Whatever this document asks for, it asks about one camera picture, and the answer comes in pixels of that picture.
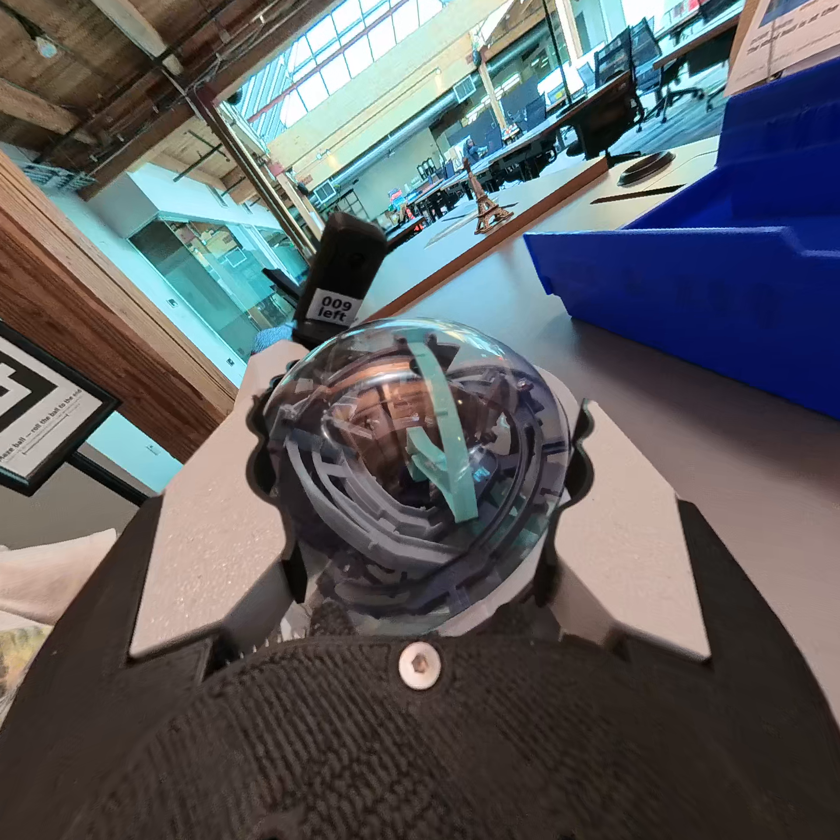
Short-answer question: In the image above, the blue plastic bin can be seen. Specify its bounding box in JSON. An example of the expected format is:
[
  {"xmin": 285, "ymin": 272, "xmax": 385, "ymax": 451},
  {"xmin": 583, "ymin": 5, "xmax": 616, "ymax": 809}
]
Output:
[{"xmin": 524, "ymin": 56, "xmax": 840, "ymax": 421}]

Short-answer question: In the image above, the black mesh office chair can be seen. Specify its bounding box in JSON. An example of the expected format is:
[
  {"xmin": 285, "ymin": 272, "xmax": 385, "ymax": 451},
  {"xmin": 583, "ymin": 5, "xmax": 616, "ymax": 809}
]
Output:
[{"xmin": 592, "ymin": 17, "xmax": 665, "ymax": 124}]

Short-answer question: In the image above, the clear plastic maze ball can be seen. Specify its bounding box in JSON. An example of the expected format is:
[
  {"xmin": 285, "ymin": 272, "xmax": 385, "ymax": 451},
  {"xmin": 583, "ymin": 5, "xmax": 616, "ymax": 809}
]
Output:
[{"xmin": 261, "ymin": 317, "xmax": 572, "ymax": 621}]

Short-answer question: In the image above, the framed black-white marker sign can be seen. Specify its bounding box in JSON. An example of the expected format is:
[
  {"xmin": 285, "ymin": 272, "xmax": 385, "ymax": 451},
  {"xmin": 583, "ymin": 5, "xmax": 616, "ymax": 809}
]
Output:
[{"xmin": 0, "ymin": 320, "xmax": 123, "ymax": 497}]

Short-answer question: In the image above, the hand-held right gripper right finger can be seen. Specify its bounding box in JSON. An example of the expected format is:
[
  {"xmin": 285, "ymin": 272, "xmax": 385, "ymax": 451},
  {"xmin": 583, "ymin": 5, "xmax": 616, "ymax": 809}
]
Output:
[{"xmin": 533, "ymin": 398, "xmax": 713, "ymax": 660}]

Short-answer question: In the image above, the brown wooden desk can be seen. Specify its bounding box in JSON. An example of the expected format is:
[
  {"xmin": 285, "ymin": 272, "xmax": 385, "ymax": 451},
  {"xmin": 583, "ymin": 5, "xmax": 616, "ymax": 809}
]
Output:
[{"xmin": 545, "ymin": 69, "xmax": 635, "ymax": 158}]

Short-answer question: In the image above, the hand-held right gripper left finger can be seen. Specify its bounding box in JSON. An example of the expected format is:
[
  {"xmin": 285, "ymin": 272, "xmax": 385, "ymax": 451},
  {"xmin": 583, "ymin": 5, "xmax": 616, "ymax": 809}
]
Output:
[{"xmin": 128, "ymin": 392, "xmax": 309, "ymax": 660}]

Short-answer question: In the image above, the round black desk grommet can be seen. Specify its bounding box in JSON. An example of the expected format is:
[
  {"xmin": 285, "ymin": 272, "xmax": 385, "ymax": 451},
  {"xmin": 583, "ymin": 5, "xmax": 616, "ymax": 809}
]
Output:
[{"xmin": 617, "ymin": 150, "xmax": 677, "ymax": 188}]

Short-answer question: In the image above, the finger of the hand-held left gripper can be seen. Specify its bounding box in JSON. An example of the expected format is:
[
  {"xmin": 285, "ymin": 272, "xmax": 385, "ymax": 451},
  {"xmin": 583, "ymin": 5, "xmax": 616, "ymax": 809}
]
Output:
[{"xmin": 245, "ymin": 343, "xmax": 311, "ymax": 400}]

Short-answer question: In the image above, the printed instruction sheet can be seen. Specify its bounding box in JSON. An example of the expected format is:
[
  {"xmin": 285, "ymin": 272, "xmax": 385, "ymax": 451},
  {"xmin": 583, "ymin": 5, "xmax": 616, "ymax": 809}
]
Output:
[{"xmin": 725, "ymin": 0, "xmax": 840, "ymax": 98}]

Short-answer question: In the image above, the wooden pillar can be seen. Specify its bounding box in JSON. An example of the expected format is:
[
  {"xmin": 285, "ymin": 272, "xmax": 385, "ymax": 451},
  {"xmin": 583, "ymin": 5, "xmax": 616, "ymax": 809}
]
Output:
[{"xmin": 0, "ymin": 151, "xmax": 238, "ymax": 463}]

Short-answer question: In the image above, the bronze tower model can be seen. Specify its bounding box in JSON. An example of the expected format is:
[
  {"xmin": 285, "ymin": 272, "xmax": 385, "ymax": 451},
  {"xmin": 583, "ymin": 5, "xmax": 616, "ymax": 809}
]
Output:
[{"xmin": 462, "ymin": 157, "xmax": 515, "ymax": 236}]

